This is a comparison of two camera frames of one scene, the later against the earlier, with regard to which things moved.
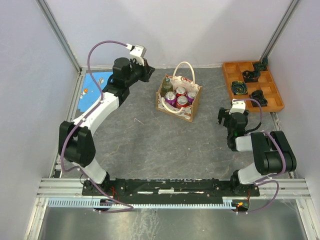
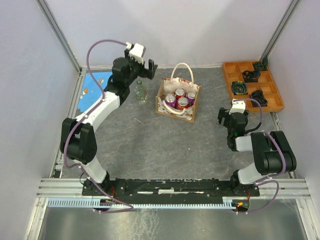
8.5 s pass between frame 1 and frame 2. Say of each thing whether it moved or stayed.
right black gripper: stayed
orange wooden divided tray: stayed
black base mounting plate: stayed
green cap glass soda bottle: moved
